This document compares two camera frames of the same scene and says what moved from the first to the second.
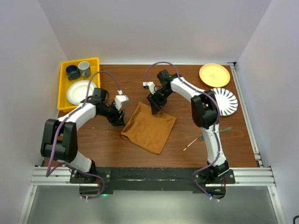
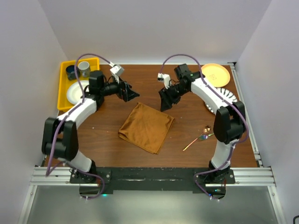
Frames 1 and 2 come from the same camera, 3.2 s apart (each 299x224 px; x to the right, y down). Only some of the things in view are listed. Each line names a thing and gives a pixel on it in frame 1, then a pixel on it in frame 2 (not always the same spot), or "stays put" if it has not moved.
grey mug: [84, 67] stays put
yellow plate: [215, 75] stays put
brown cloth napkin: [147, 130] stays put
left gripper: [117, 119] to [128, 94]
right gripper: [156, 104] to [167, 99]
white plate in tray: [77, 91] stays put
